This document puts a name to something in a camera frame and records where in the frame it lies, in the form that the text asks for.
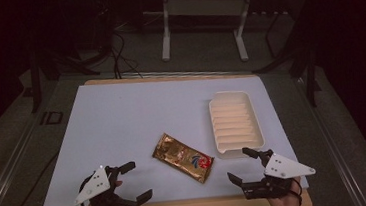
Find black wrist strap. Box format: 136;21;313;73
287;177;305;206

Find light blue table mat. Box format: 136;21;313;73
31;66;310;206

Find metal floor rail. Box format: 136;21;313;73
293;71;366;206
0;111;52;206

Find black floor bracket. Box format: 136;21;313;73
38;109;65;127

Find white ridged plastic tray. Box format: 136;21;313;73
206;87;267;162

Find white metal desk frame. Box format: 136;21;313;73
156;0;263;70

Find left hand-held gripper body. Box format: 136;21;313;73
70;162;140;206

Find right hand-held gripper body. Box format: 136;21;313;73
238;145;319;202

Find gold snack packet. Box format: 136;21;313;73
150;128;218;189

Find black floor cables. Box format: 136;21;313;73
109;29;144;81

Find person's right hand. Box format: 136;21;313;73
265;176;305;206

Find black metal stand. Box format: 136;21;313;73
20;0;120;114
245;0;325;113

